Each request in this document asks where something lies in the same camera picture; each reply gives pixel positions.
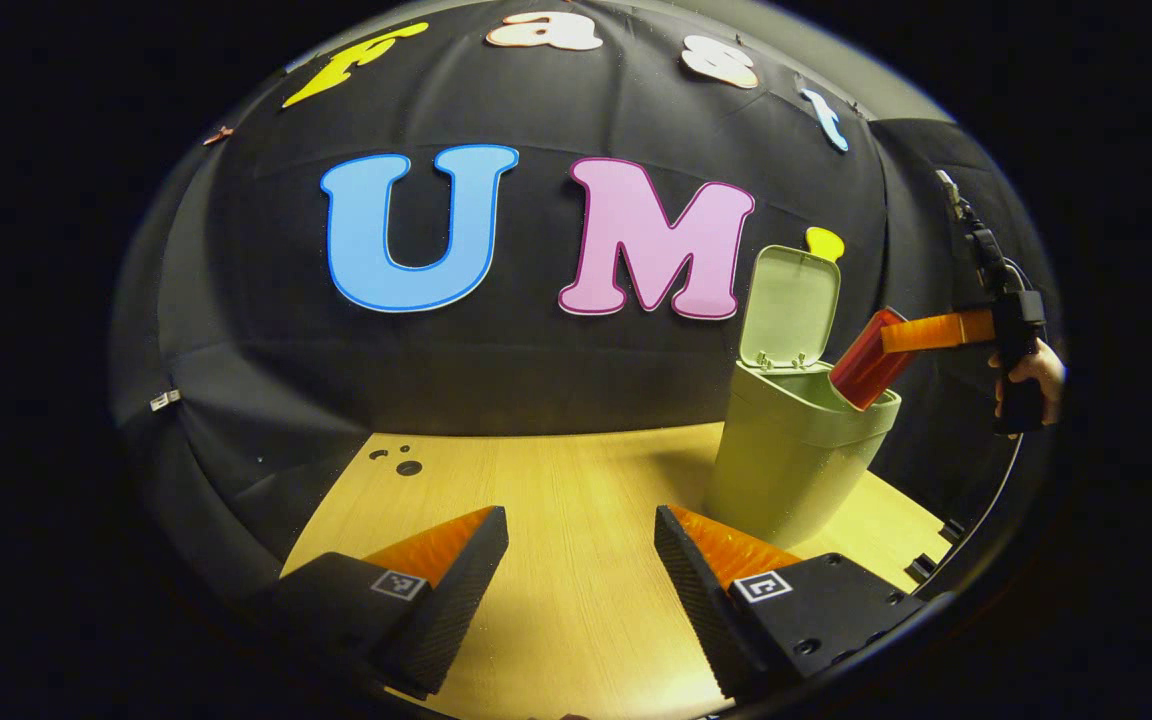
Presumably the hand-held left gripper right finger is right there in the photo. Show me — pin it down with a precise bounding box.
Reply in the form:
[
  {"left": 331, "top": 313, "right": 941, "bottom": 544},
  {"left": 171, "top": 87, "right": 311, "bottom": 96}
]
[{"left": 653, "top": 504, "right": 929, "bottom": 700}]

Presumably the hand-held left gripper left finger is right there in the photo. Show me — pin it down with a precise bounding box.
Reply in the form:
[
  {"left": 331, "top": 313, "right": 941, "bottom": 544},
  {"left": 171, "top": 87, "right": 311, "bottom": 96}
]
[{"left": 269, "top": 505, "right": 510, "bottom": 700}]

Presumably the pale green desktop garbage bin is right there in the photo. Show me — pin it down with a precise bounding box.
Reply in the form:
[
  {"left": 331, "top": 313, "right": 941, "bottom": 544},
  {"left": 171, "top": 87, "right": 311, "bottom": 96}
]
[{"left": 704, "top": 245, "right": 903, "bottom": 549}]

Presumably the wooden desktop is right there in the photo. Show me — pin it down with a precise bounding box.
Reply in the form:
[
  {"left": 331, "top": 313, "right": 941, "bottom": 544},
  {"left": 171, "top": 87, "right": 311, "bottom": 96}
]
[{"left": 281, "top": 420, "right": 952, "bottom": 720}]

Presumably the black backdrop cloth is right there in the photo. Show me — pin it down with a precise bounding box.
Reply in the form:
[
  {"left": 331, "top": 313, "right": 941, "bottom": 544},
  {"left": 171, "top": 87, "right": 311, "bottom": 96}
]
[{"left": 106, "top": 0, "right": 1062, "bottom": 561}]

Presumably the thin black cable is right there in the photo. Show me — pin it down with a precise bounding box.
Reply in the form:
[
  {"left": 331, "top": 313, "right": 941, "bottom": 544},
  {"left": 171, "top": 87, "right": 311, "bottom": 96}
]
[{"left": 954, "top": 435, "right": 1029, "bottom": 549}]

